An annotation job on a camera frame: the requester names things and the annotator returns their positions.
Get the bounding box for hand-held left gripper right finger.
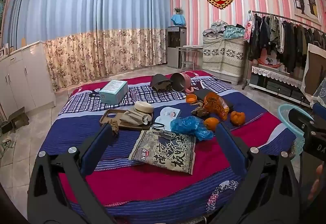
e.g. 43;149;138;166
215;122;302;224

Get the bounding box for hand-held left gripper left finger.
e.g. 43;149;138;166
28;123;120;224

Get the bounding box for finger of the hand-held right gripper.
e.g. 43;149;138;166
313;103;326;122
288;108;315;136

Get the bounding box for light blue plastic basket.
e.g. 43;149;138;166
278;104;314;171

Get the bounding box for brown wrapper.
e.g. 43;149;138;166
107;119;120;138

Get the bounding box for tangerine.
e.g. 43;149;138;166
204;117;220;131
230;111;246;126

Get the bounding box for orange snack bag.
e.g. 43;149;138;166
203;91;230;121

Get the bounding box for beige cloth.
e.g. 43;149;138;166
120;109;153;126

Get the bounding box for blue plastic bag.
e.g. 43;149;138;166
170;115;214;141

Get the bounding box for dark printed food package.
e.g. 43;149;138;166
129;130;197;175

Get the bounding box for white round-print card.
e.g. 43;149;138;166
154;107;181;131

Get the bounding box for person's right hand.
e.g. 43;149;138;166
307;163;326;201

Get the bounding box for blue patterned fringed cloth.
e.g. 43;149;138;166
309;84;326;107

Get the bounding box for brown phone case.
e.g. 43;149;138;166
99;109;152;131

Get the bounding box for brown board with white edge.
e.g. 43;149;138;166
301;43;326;102

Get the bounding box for low cabinet with lace cloth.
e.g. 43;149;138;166
249;64;310;107

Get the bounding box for teal cardboard box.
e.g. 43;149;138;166
99;80;128;105

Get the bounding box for black flat case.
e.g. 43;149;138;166
194;89;233;110

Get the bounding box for red printed picture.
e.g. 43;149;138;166
257;57;283;71

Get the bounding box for row of hanging clothes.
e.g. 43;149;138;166
248;13;326;74

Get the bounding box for pink metal pot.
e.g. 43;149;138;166
170;72;195;94

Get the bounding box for cloth covered cabinet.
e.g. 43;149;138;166
202;34;246;85

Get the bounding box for crumpled floor clutter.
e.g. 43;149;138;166
0;132;16;155

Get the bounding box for metal clothes rack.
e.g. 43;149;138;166
246;10;326;89

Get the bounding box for white cabinet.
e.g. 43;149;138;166
0;42;56;122

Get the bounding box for pink hanging bag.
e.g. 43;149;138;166
243;16;255;42

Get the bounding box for small white side table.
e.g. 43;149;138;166
176;45;204;70

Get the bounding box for grey water dispenser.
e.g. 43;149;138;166
167;26;187;69

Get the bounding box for pile of folded clothes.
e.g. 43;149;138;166
203;20;245;40

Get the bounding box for blue floral curtain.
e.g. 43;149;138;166
2;0;171;92

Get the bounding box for small picture frames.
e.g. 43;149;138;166
0;44;16;57

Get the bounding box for blue bottle cover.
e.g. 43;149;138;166
171;13;187;27

